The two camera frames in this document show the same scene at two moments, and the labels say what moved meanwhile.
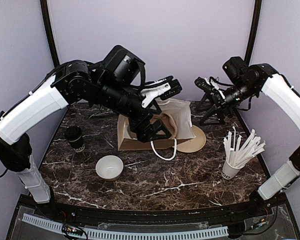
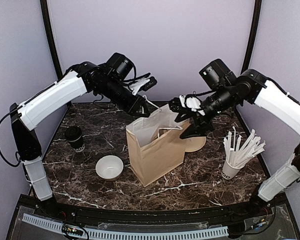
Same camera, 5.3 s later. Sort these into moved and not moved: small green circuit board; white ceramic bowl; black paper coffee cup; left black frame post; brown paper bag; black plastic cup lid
Moved: brown paper bag
Not moved: left black frame post; black plastic cup lid; small green circuit board; black paper coffee cup; white ceramic bowl
